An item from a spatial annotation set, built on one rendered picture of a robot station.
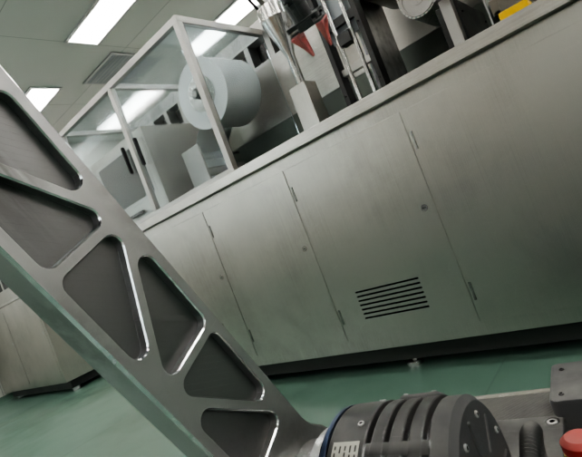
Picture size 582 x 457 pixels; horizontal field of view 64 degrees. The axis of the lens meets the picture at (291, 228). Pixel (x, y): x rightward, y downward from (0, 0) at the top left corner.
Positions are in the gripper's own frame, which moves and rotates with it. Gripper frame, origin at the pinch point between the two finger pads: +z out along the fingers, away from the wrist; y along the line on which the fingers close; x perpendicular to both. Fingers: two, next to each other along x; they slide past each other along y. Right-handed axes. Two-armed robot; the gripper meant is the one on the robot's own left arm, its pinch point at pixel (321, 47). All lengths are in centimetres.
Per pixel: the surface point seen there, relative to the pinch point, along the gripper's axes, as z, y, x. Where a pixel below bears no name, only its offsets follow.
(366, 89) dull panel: 38, 18, -71
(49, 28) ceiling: -92, 253, -193
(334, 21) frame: 1.2, 4.6, -37.8
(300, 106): 25, 39, -50
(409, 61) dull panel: 35, -4, -69
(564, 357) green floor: 99, -27, 37
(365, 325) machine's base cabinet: 85, 30, 23
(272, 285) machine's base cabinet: 67, 65, 8
